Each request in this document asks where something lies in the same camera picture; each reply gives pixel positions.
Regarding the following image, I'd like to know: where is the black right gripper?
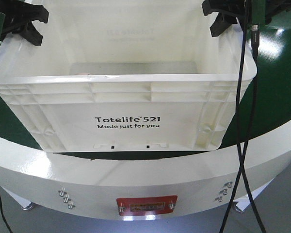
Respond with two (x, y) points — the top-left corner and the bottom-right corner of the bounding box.
(202, 0), (291, 37)

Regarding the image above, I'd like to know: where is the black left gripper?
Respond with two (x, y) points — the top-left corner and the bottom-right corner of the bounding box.
(0, 0), (49, 46)

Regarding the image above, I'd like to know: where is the white plastic tote box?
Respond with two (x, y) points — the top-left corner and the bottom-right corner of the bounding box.
(0, 0), (257, 152)

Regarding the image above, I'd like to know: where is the green right circuit board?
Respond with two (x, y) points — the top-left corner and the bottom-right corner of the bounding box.
(251, 0), (266, 26)

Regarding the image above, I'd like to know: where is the red label plate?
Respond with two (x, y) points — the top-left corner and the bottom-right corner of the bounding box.
(116, 195), (178, 216)

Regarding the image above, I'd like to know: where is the black right usb cable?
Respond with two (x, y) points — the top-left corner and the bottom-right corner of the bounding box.
(239, 23), (267, 233)

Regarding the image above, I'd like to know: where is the black left cable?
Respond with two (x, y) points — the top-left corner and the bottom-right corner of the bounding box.
(0, 176), (14, 233)

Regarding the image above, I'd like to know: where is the white curved conveyor frame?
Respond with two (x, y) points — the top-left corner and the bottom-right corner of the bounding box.
(0, 118), (291, 222)

